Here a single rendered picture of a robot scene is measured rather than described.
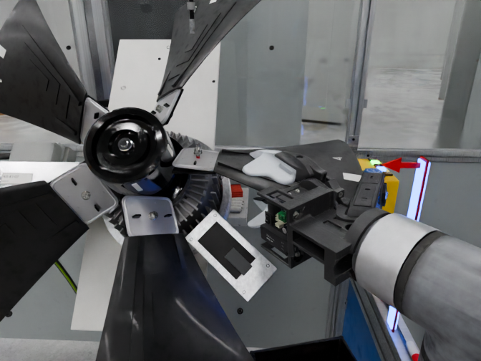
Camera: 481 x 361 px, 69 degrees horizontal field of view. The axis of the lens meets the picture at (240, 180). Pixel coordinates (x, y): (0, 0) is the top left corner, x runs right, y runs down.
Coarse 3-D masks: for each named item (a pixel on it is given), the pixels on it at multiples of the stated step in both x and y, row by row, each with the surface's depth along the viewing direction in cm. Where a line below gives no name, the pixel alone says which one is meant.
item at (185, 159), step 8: (184, 152) 57; (192, 152) 58; (208, 152) 59; (216, 152) 59; (176, 160) 53; (184, 160) 54; (192, 160) 54; (200, 160) 54; (208, 160) 55; (192, 168) 51; (200, 168) 51; (208, 168) 52
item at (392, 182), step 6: (360, 162) 90; (366, 162) 90; (384, 180) 78; (390, 180) 78; (396, 180) 78; (390, 186) 78; (396, 186) 78; (390, 192) 79; (396, 192) 79; (390, 198) 80; (396, 198) 80; (390, 204) 80; (384, 210) 81; (390, 210) 81
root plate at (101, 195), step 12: (72, 168) 52; (84, 168) 53; (60, 180) 52; (84, 180) 54; (96, 180) 54; (60, 192) 53; (72, 192) 53; (96, 192) 55; (108, 192) 56; (72, 204) 54; (84, 204) 55; (96, 204) 56; (108, 204) 57; (84, 216) 56; (96, 216) 56
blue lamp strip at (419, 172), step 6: (420, 162) 54; (420, 168) 54; (420, 174) 54; (414, 180) 56; (420, 180) 54; (414, 186) 56; (420, 186) 54; (414, 192) 56; (414, 198) 56; (414, 204) 56; (408, 210) 58; (414, 210) 56; (408, 216) 58; (414, 216) 56; (390, 306) 65; (390, 312) 65; (390, 318) 65; (390, 324) 65
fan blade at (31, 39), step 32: (32, 0) 59; (0, 32) 62; (32, 32) 59; (0, 64) 63; (32, 64) 59; (64, 64) 56; (0, 96) 64; (32, 96) 62; (64, 96) 58; (64, 128) 61
